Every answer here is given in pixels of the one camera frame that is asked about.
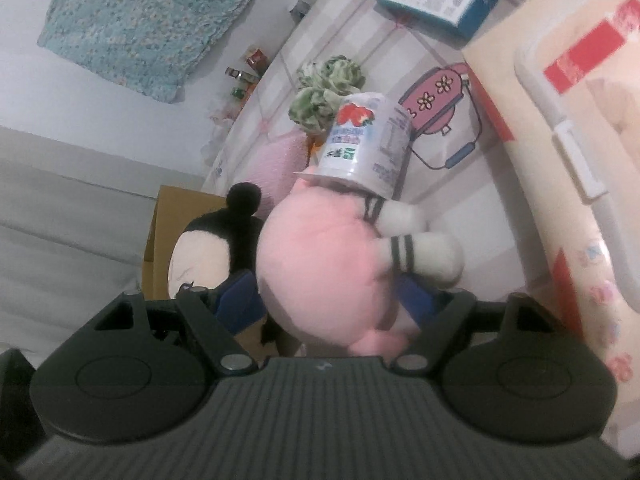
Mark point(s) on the red jar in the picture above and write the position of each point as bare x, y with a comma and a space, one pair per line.
256, 58

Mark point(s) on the pink wet wipes pack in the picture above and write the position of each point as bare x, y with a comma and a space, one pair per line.
575, 110

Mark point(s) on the pink plush toy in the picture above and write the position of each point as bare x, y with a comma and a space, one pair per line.
315, 260

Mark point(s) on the small clear tub white lid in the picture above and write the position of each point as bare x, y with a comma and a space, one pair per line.
365, 150

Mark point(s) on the brown cardboard box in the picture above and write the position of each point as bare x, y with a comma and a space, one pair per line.
160, 240

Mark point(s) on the teal floral wall cloth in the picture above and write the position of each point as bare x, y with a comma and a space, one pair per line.
140, 25

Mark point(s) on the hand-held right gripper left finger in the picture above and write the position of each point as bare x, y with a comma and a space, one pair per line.
237, 300

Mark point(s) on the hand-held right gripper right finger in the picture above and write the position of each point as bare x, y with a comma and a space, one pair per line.
417, 305

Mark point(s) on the black-haired plush doll red dress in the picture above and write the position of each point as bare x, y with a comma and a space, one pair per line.
210, 240

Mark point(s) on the green scrunchie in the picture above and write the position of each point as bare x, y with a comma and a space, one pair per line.
325, 75

